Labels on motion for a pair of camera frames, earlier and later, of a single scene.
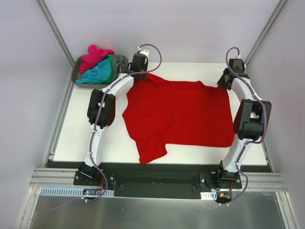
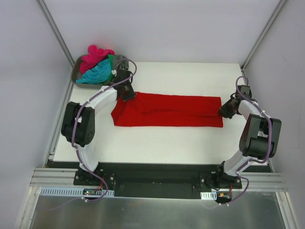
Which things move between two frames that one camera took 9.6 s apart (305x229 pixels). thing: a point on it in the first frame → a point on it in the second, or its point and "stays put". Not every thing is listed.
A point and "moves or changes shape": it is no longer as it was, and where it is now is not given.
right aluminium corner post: x=266 y=31 stays put
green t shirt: x=111 y=58 stays put
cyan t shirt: x=100 y=73 stays put
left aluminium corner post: x=56 y=32 stays put
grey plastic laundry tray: x=76 y=74 stays put
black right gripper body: x=224 y=81 → x=225 y=111
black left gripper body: x=139 y=74 → x=128 y=93
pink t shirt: x=95 y=55 stays put
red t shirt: x=162 y=114 moves or changes shape
